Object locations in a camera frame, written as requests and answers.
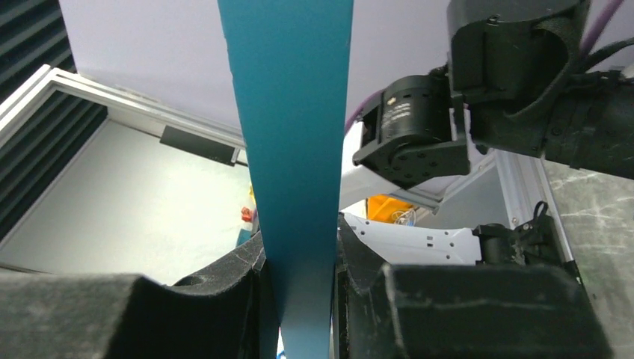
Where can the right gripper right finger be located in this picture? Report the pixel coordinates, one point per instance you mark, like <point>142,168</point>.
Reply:
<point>387,310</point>

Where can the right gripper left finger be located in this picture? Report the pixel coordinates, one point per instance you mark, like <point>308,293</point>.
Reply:
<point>225,310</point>

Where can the blue wooden picture frame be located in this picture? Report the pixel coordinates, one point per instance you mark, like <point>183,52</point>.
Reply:
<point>290,65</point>

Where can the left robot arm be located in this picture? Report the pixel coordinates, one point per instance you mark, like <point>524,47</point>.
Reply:
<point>522,77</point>

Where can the aluminium window frame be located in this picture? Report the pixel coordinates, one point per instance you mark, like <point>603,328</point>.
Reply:
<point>95,179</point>

